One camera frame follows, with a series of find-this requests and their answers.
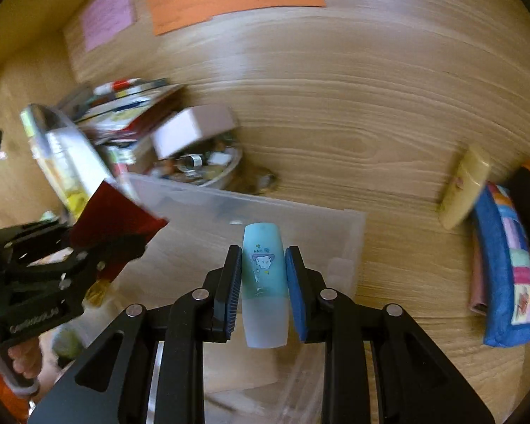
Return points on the person's left hand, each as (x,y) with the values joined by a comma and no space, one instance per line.
(24,360)

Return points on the red foil packet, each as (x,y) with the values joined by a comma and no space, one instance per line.
(115,212)

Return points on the blue patchwork pencil case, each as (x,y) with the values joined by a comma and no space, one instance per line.
(494,274)

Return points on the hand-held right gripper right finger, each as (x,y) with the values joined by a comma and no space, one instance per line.
(298,300)

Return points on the round tin of trinkets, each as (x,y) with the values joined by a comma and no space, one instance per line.
(203,172)

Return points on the wooden desktop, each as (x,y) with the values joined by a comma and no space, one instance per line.
(357,141)

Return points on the pink flat pouch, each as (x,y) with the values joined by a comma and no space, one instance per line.
(477,296)

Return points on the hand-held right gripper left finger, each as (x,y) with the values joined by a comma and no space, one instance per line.
(232,291)

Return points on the pink paper sheet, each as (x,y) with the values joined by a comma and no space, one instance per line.
(108,13)

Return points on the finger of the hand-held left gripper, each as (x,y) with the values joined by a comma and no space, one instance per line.
(115,251)
(31,234)

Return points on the pink cardboard box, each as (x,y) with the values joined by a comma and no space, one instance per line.
(190,128)

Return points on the clear green yellow packet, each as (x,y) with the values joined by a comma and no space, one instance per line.
(66,163)

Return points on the teal frosted bottle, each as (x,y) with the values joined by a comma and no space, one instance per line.
(265,274)

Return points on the clear plastic bin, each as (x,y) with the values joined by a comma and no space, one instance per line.
(291,221)

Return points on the stack of colourful booklets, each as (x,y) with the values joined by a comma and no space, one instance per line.
(123,119)

